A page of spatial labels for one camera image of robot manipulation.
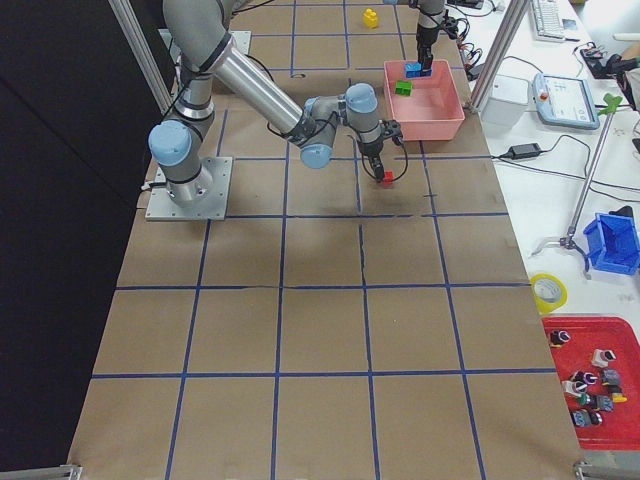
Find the white keyboard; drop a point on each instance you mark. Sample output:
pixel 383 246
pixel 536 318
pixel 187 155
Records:
pixel 546 20

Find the aluminium frame upright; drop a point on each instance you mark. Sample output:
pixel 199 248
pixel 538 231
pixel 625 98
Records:
pixel 503 38

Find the metal reacher grabber tool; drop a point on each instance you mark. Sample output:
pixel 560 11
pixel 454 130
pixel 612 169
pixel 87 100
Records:
pixel 612 103

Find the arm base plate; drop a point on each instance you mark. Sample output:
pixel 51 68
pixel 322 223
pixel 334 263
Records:
pixel 242 39
pixel 205 198

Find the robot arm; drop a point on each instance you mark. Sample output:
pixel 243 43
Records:
pixel 209 53
pixel 433 18

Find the black power adapter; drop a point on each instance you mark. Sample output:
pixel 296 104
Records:
pixel 524 151

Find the red plastic tray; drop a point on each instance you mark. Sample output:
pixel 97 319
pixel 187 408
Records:
pixel 597 362

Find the yellow tape roll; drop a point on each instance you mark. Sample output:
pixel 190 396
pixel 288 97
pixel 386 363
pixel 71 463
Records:
pixel 549 293

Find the yellow toy block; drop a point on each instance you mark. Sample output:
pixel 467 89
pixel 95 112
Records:
pixel 370 19

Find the teach pendant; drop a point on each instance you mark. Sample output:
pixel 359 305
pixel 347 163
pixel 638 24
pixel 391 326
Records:
pixel 564 102

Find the white box device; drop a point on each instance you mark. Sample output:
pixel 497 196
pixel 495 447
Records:
pixel 507 101

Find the red toy block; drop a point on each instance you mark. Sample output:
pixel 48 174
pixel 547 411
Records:
pixel 387 180

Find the green toy block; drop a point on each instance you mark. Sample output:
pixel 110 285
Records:
pixel 403 88

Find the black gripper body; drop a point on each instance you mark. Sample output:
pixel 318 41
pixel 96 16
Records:
pixel 370 149
pixel 426 36

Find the pink plastic box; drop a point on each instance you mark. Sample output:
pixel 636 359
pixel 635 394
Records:
pixel 433 111

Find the blue storage bin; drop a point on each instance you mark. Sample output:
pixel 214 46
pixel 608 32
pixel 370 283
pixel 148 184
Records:
pixel 613 244

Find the blue toy block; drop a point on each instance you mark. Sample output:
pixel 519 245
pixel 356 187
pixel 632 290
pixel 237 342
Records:
pixel 414 70

